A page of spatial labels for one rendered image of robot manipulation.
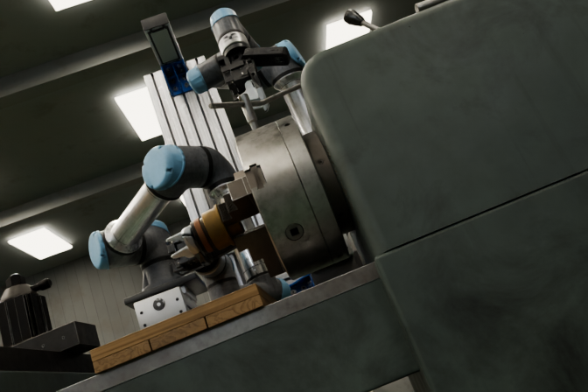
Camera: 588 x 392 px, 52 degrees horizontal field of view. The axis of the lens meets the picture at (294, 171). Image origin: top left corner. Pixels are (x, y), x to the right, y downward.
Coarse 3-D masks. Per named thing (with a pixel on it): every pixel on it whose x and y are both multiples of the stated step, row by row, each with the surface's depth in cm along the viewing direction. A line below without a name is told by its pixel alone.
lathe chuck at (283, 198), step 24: (240, 144) 115; (264, 144) 113; (264, 168) 109; (288, 168) 109; (264, 192) 108; (288, 192) 108; (264, 216) 108; (288, 216) 108; (312, 216) 108; (288, 240) 109; (312, 240) 110; (288, 264) 112; (312, 264) 115
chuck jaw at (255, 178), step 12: (252, 168) 111; (240, 180) 112; (252, 180) 110; (264, 180) 109; (240, 192) 111; (228, 204) 115; (240, 204) 113; (252, 204) 115; (228, 216) 117; (240, 216) 118
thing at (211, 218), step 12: (216, 204) 124; (204, 216) 121; (216, 216) 120; (192, 228) 120; (204, 228) 120; (216, 228) 119; (228, 228) 120; (240, 228) 121; (204, 240) 119; (216, 240) 119; (228, 240) 120; (204, 252) 121
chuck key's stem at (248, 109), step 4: (240, 96) 127; (244, 96) 126; (240, 100) 127; (244, 100) 126; (248, 100) 127; (248, 104) 126; (244, 108) 126; (248, 108) 126; (252, 108) 126; (244, 112) 126; (248, 112) 126; (252, 112) 126; (248, 116) 126; (252, 116) 126; (248, 120) 126; (252, 120) 126; (256, 120) 126; (252, 124) 126; (256, 124) 126; (252, 128) 126; (256, 128) 126
